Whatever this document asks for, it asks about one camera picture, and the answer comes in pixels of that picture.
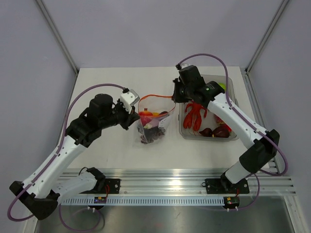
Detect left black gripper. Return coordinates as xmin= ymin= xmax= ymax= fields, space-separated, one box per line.
xmin=100 ymin=100 xmax=140 ymax=131

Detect clear zip top bag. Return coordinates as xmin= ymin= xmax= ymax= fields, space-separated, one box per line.
xmin=137 ymin=94 xmax=176 ymax=144

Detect purple toy eggplant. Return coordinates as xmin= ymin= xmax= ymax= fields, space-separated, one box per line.
xmin=141 ymin=111 xmax=169 ymax=129

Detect red toy tomato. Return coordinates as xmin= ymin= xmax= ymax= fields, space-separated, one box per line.
xmin=138 ymin=110 xmax=153 ymax=122

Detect dark purple toy grapes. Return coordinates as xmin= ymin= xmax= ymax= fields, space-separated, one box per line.
xmin=140 ymin=127 xmax=166 ymax=144

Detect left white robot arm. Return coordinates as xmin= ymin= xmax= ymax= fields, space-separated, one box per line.
xmin=9 ymin=90 xmax=139 ymax=220

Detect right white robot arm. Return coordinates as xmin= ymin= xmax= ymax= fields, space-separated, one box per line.
xmin=172 ymin=65 xmax=279 ymax=192

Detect clear plastic food bin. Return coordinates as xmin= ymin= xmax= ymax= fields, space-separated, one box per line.
xmin=178 ymin=74 xmax=239 ymax=142

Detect red toy lobster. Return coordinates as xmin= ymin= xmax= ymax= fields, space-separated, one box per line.
xmin=183 ymin=101 xmax=207 ymax=132

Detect green toy lime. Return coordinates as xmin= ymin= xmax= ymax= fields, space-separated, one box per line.
xmin=219 ymin=83 xmax=226 ymax=91

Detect dark red toy fig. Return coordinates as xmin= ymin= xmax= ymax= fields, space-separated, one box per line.
xmin=199 ymin=128 xmax=212 ymax=137

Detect dark red toy apple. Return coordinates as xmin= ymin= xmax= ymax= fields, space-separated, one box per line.
xmin=212 ymin=126 xmax=230 ymax=138

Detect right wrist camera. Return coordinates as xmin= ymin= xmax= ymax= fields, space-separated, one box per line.
xmin=180 ymin=63 xmax=190 ymax=69

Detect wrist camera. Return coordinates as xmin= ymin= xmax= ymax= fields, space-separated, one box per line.
xmin=120 ymin=89 xmax=140 ymax=112
xmin=180 ymin=63 xmax=190 ymax=69

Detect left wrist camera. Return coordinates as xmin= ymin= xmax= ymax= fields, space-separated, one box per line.
xmin=120 ymin=89 xmax=140 ymax=112

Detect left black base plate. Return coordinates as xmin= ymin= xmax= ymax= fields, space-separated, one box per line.
xmin=92 ymin=178 xmax=121 ymax=195

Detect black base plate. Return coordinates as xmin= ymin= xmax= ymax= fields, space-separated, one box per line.
xmin=201 ymin=178 xmax=250 ymax=194
xmin=92 ymin=178 xmax=121 ymax=195

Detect white slotted cable duct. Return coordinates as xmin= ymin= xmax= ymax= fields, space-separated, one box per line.
xmin=63 ymin=196 xmax=225 ymax=206

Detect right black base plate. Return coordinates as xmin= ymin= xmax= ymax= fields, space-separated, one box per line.
xmin=201 ymin=178 xmax=250 ymax=194

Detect aluminium rail frame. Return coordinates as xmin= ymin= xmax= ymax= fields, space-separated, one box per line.
xmin=33 ymin=157 xmax=297 ymax=196

